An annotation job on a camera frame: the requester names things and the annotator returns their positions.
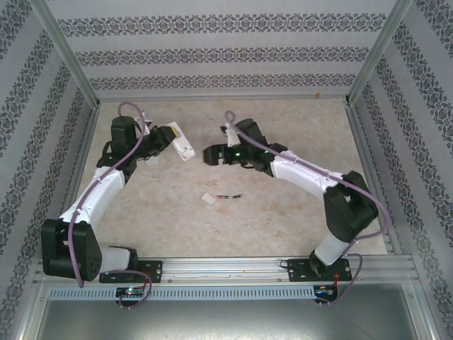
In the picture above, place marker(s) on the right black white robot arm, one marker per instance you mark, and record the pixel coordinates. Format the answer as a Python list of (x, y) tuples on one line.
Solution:
[(304, 173)]

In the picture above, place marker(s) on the controller circuit board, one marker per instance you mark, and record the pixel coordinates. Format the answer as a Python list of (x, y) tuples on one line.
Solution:
[(129, 291), (325, 290)]

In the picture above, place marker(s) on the aluminium mounting rail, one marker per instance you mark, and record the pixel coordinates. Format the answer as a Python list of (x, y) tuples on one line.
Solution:
[(226, 271)]

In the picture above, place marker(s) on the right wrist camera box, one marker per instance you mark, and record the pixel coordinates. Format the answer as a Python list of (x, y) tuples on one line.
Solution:
[(231, 136)]

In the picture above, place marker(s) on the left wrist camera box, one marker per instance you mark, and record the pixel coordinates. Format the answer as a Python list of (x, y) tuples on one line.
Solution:
[(148, 122)]

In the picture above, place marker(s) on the grey metal sheet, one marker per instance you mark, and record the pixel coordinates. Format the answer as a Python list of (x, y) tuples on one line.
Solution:
[(226, 320)]

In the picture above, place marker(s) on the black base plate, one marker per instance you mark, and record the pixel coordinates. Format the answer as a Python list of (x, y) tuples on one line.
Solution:
[(154, 271), (297, 271)]

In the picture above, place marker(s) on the aluminium frame upright post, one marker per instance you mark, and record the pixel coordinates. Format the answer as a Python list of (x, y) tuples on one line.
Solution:
[(380, 49), (63, 49)]

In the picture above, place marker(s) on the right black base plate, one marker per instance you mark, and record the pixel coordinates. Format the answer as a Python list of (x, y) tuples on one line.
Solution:
[(297, 271)]

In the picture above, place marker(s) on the aluminium table side rail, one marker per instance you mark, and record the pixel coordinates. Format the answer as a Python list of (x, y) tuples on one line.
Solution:
[(371, 177), (79, 148)]

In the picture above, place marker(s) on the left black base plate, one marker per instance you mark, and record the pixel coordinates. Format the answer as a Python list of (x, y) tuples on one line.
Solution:
[(154, 271)]

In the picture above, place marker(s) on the white battery cover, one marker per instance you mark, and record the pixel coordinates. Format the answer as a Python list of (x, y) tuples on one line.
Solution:
[(209, 198)]

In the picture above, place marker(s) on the left controller circuit board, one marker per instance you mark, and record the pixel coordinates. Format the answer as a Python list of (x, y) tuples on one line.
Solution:
[(129, 291)]

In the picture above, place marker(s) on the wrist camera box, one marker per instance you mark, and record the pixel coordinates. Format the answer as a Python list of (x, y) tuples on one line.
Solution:
[(148, 122), (231, 136)]

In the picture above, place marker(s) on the right controller circuit board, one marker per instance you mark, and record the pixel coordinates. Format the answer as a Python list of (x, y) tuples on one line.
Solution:
[(325, 290)]

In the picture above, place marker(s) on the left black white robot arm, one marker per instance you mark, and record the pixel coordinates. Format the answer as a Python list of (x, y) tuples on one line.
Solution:
[(92, 198)]

